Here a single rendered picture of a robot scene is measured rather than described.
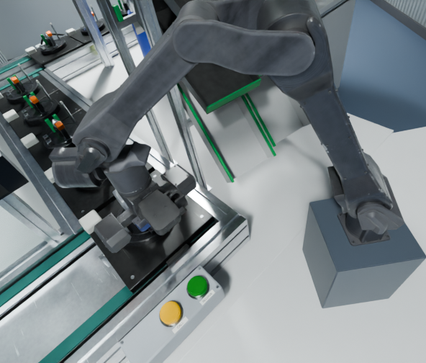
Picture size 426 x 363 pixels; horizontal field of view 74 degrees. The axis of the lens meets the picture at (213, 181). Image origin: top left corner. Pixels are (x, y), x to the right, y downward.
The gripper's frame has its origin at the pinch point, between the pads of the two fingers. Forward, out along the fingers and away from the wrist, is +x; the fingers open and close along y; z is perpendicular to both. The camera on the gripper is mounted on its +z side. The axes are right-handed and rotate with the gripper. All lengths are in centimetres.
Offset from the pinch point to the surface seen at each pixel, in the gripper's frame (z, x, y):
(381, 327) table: 38.9, 22.8, 19.7
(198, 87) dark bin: -9.6, -12.6, 22.9
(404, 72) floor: -37, 110, 254
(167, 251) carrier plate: -0.3, 11.8, -1.5
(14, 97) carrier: -107, 11, -5
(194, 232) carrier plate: 0.6, 11.9, 5.8
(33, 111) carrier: -87, 10, -3
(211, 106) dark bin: -3.7, -11.5, 20.8
